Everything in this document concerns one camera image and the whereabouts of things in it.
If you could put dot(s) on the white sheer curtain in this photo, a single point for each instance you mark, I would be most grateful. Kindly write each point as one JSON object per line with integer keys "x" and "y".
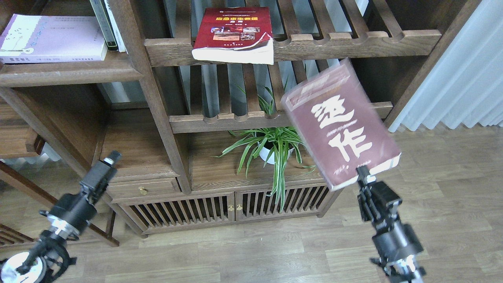
{"x": 465, "y": 86}

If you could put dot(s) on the dark wooden bookshelf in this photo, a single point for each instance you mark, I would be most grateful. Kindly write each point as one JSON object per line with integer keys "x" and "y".
{"x": 166, "y": 112}

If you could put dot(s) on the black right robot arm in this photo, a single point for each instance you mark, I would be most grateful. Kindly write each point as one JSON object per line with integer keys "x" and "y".
{"x": 407, "y": 271}

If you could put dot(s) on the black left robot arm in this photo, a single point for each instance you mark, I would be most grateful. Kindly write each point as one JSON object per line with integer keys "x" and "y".
{"x": 44, "y": 263}

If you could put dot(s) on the pale lavender paperback book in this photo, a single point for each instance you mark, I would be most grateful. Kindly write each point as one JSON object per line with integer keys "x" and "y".
{"x": 48, "y": 39}

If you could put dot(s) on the red paperback book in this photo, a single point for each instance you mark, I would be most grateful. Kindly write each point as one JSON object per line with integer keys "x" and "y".
{"x": 235, "y": 35}

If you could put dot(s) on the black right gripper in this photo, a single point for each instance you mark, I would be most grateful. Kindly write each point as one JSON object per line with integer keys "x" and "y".
{"x": 378, "y": 203}

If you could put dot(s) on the maroon book white characters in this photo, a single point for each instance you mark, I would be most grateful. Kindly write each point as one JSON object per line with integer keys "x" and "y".
{"x": 334, "y": 117}

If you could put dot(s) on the dark spine book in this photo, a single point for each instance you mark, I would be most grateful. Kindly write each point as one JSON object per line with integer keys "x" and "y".
{"x": 105, "y": 24}

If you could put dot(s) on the brass drawer knob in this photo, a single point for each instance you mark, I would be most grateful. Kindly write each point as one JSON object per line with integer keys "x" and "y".
{"x": 142, "y": 190}

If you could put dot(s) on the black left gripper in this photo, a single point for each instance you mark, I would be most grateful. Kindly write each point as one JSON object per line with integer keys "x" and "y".
{"x": 72, "y": 214}

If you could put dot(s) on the white plant pot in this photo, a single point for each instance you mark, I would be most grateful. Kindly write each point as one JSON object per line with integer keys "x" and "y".
{"x": 268, "y": 156}

